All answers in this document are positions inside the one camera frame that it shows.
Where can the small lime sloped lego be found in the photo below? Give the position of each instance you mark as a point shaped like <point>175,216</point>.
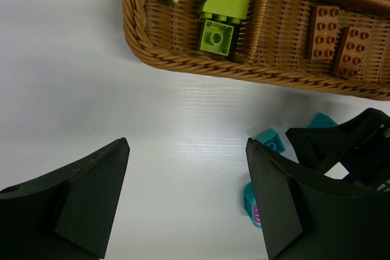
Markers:
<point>224,11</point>

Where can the brown wicker divided basket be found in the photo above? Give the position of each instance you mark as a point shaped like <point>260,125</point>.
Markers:
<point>269,47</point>

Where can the teal long lego brick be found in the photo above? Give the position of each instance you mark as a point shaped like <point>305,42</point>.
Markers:
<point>322,121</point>

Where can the brown lego plate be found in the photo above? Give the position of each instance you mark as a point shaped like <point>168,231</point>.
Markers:
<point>351,49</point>
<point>323,32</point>

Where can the teal square lego brick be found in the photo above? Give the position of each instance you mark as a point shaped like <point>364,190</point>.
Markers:
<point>271,139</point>

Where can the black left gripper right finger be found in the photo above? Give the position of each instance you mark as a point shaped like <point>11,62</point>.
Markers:
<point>306,215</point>

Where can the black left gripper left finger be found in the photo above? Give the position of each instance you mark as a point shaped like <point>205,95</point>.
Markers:
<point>67,213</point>

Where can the teal rounded printed lego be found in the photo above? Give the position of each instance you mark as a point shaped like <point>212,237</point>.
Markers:
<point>250,205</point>

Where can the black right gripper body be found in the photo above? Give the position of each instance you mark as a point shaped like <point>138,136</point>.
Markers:
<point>361,145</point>

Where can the lime hollow square lego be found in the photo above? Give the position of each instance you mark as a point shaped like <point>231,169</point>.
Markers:
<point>216,37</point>

